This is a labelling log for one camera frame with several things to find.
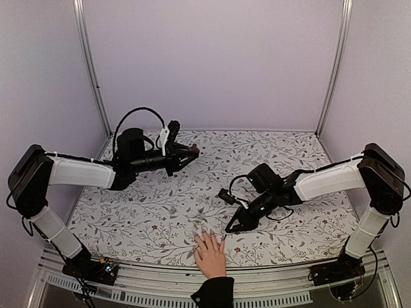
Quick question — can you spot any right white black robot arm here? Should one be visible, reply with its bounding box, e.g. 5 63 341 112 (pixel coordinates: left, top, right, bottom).
218 143 410 280

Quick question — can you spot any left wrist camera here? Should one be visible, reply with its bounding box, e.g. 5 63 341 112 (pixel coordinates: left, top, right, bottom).
155 120 180 157

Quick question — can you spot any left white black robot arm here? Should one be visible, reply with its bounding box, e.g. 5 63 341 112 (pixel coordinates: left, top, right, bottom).
6 128 200 278

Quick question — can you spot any person's hand with painted nails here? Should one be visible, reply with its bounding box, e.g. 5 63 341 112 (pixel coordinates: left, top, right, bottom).
193 231 227 279

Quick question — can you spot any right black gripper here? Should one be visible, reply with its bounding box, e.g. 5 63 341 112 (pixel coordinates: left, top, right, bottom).
225 190 277 234

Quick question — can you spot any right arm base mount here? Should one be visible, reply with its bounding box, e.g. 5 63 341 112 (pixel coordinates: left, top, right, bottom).
308 253 365 301

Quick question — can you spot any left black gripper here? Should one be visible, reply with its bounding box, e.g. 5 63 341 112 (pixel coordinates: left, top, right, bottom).
130 142 198 176

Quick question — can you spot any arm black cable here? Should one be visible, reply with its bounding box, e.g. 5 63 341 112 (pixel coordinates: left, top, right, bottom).
228 174 251 196
111 107 166 151

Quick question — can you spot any red nail polish bottle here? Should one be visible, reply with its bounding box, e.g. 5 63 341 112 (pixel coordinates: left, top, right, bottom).
188 144 200 153

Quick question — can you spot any black sleeved forearm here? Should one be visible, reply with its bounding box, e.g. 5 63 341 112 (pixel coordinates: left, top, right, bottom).
191 277 234 308

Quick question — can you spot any left aluminium frame post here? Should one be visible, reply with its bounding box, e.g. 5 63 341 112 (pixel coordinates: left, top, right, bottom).
73 0 112 137

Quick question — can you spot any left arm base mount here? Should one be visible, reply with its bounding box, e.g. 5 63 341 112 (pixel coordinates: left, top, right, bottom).
62 257 119 286

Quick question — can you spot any right aluminium frame post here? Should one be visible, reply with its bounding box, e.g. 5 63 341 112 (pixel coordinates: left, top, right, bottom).
315 0 353 139

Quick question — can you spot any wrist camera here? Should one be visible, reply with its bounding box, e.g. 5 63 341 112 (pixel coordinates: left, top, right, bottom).
155 120 180 157
218 188 249 209

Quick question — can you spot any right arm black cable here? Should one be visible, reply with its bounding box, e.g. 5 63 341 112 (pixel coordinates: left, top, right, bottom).
228 174 251 196

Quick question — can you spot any front aluminium rail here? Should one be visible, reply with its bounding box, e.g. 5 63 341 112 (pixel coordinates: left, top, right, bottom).
28 248 402 308

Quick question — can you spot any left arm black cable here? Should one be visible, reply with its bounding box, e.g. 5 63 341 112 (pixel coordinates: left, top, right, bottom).
111 107 166 151

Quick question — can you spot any aluminium frame post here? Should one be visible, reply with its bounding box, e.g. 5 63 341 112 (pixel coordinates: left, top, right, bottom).
315 0 353 139
73 0 112 137

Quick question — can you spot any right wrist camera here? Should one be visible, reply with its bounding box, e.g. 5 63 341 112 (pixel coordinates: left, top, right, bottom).
218 188 249 209

